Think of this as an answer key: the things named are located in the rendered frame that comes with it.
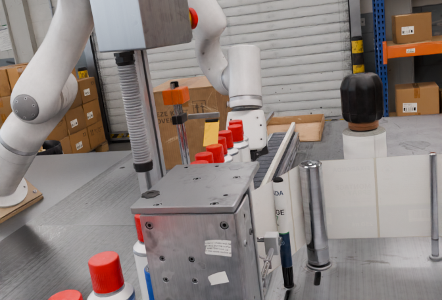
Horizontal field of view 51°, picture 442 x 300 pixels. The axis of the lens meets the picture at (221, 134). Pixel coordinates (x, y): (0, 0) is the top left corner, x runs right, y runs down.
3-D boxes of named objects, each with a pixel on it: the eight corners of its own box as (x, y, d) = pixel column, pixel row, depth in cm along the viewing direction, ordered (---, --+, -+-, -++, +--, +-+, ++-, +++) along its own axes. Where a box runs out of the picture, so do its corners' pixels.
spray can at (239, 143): (257, 213, 107) (247, 126, 102) (235, 216, 107) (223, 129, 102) (254, 204, 112) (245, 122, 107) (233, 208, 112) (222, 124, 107)
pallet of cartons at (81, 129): (56, 187, 441) (29, 66, 414) (-21, 191, 460) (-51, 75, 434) (111, 150, 554) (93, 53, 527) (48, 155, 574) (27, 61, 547)
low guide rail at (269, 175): (221, 289, 76) (220, 278, 75) (214, 289, 76) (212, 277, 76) (295, 127, 176) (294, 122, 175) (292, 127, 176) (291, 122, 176)
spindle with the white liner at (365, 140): (392, 222, 94) (385, 74, 87) (346, 222, 97) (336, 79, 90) (389, 204, 103) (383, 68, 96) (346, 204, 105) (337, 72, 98)
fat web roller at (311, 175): (331, 272, 79) (323, 166, 75) (304, 271, 81) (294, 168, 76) (333, 258, 84) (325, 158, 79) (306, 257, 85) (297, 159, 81)
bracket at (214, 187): (234, 213, 45) (233, 203, 44) (129, 214, 48) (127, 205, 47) (260, 167, 57) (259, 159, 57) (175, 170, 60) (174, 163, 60)
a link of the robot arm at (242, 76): (221, 100, 121) (241, 94, 113) (219, 50, 122) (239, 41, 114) (247, 102, 125) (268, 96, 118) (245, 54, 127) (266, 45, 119)
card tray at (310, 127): (320, 141, 177) (319, 130, 176) (253, 144, 184) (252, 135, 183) (324, 122, 205) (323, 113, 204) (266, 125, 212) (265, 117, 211)
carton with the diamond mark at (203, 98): (225, 166, 155) (214, 85, 149) (156, 170, 160) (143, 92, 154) (238, 141, 184) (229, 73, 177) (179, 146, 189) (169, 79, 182)
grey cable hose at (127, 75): (149, 173, 81) (128, 51, 77) (131, 174, 82) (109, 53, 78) (156, 166, 85) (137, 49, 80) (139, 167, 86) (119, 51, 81)
